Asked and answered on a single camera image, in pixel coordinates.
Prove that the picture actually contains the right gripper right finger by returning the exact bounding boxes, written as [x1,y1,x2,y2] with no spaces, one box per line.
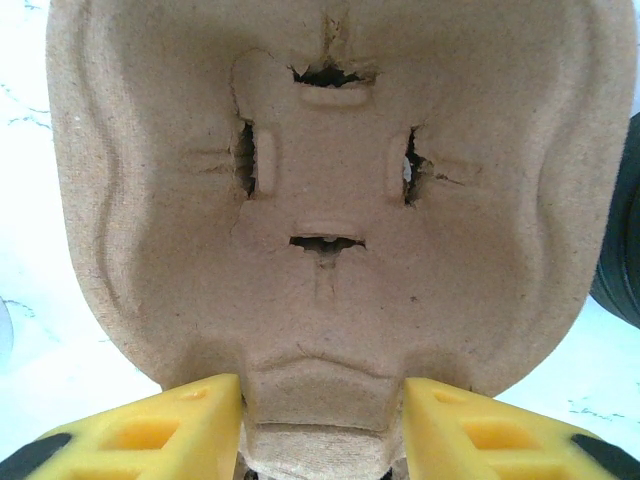
[402,375,640,480]

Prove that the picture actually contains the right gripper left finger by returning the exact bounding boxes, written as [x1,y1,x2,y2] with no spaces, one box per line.
[0,372,245,480]

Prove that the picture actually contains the pulp cup carrier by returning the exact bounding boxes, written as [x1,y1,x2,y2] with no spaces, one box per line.
[44,0,637,480]

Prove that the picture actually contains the black paper coffee cup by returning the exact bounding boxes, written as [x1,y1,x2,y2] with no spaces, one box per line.
[593,113,640,321]

